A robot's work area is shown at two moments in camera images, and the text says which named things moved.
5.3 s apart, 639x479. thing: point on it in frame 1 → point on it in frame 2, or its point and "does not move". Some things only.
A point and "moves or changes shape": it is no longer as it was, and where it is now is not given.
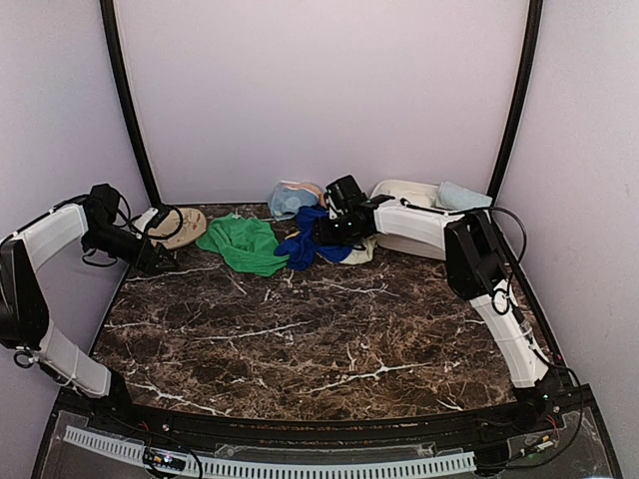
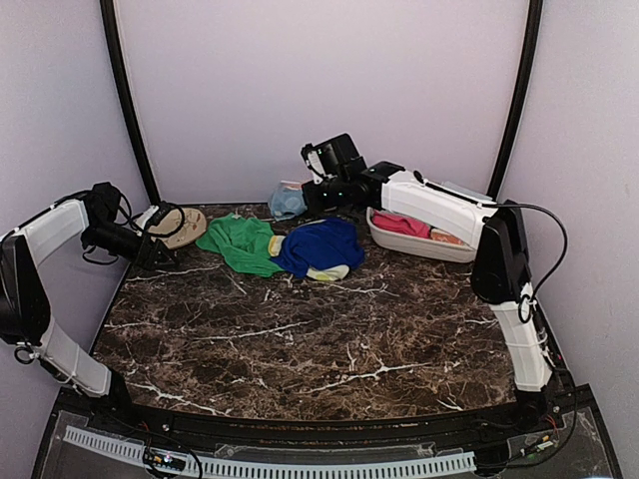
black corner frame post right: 532,50 does not move
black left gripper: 154,255 does not move
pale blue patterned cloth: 289,196 does not move
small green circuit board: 165,458 does not move
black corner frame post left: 130,103 does not move
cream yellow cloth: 358,256 → 325,273
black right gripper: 322,233 → 314,206
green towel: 249,244 does not move
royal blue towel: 303,249 moves or changes shape
